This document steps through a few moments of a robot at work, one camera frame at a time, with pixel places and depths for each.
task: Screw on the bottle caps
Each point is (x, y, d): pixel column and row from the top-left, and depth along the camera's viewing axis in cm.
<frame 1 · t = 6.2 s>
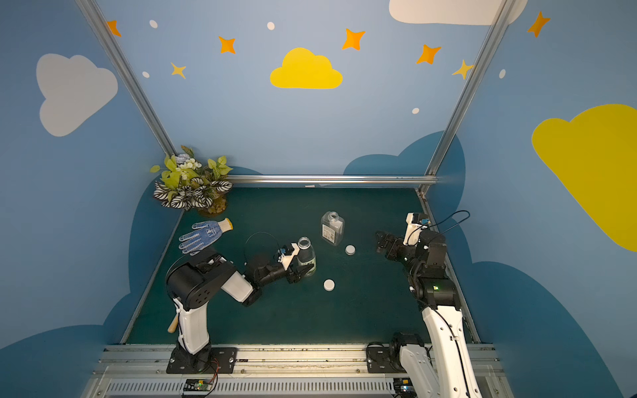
left hand: (308, 255, 89), fingers open
right hand: (393, 232, 75), fingers open
square clear bottle white label: (332, 228, 95), point 11 cm above the table
white cap near centre: (328, 284, 92), on the table
white cap near square bottle: (350, 250, 101), on the table
blue dotted work glove: (205, 234, 106), on the table
artificial potted plant: (185, 183, 94), point 23 cm above the table

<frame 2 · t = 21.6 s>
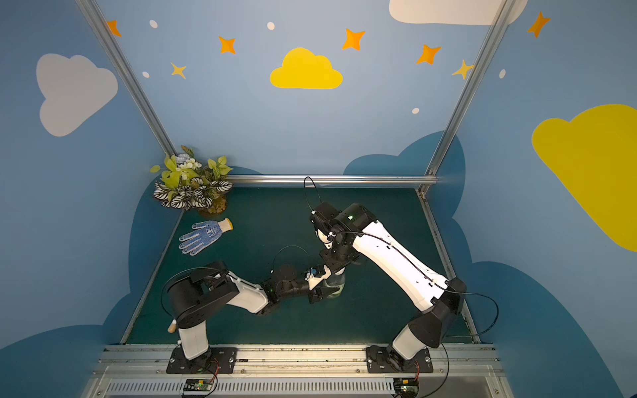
left hand: (336, 277, 82), fingers open
right hand: (339, 260, 73), fingers open
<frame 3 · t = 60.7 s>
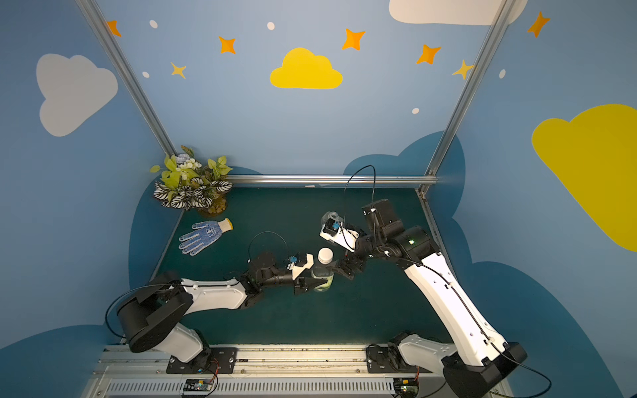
left hand: (325, 269, 76), fingers open
right hand: (338, 247, 68), fingers open
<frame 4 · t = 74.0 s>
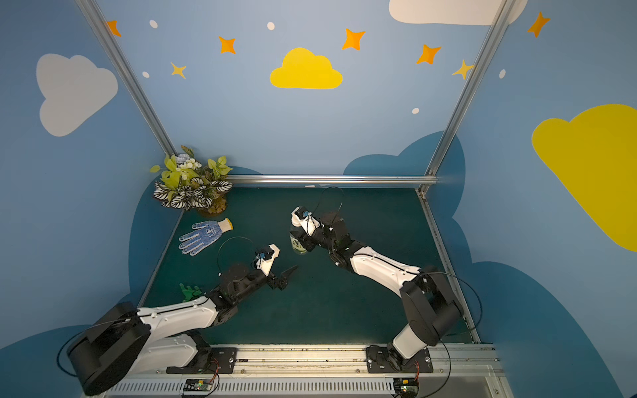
left hand: (286, 254, 81), fingers open
right hand: (299, 222, 84), fingers open
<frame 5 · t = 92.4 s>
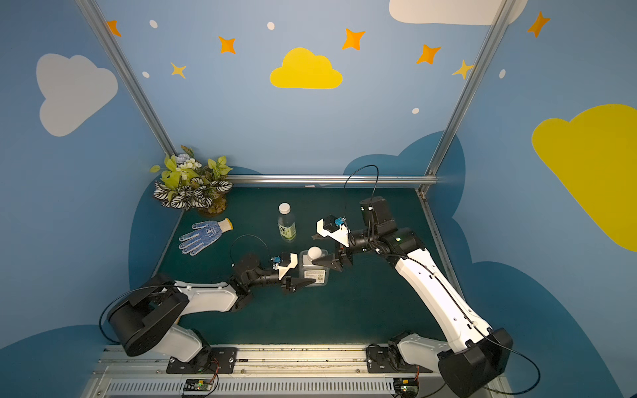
left hand: (314, 268, 75), fingers open
right hand: (319, 243, 67), fingers open
